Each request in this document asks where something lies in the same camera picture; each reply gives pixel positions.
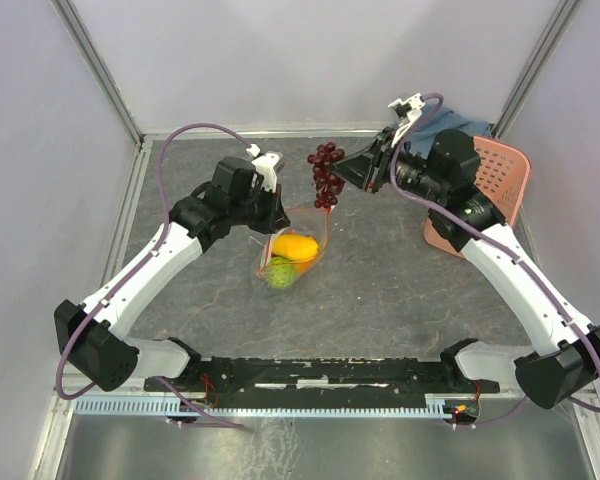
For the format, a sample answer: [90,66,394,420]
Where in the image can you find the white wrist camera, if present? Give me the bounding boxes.
[246,144,284,193]
[388,93,425,147]

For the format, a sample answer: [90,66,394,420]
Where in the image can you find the orange mango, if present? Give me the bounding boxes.
[293,258,317,275]

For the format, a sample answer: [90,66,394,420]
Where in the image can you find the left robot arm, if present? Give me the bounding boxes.
[54,152,290,392]

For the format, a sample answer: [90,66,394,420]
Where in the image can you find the green bumpy fruit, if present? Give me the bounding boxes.
[264,257,298,289]

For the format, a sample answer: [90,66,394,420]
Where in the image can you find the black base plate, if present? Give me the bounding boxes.
[169,357,500,410]

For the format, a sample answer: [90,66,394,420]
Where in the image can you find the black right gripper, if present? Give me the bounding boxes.
[328,127,447,203]

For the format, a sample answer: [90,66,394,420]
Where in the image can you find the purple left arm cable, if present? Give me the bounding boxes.
[54,122,261,431]

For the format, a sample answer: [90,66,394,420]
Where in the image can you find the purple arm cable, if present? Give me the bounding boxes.
[54,122,261,431]
[389,92,600,429]

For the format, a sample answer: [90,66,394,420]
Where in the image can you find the clear zip top bag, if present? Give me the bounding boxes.
[255,208,332,290]

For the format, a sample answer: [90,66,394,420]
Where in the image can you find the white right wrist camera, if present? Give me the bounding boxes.
[388,93,425,147]

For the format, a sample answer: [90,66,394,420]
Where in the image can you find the light blue cable duct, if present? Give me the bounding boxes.
[74,392,474,417]

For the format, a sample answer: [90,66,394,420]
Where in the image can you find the pink plastic basket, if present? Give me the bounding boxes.
[426,130,531,231]

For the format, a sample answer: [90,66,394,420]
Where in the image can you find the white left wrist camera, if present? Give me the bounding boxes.
[246,144,284,193]

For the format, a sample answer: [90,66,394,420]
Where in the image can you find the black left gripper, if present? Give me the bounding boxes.
[229,179,291,234]

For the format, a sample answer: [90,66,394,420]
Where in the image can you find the dark red grapes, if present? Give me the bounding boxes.
[307,141,345,210]

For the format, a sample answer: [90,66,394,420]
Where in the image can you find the blue cloth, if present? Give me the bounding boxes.
[408,104,492,158]

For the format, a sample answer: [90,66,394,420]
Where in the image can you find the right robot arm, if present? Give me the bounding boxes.
[328,127,600,413]

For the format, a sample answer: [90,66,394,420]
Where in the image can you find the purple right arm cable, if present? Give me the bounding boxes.
[389,92,600,429]

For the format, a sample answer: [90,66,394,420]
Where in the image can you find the yellow mango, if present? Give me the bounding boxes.
[272,234,320,262]

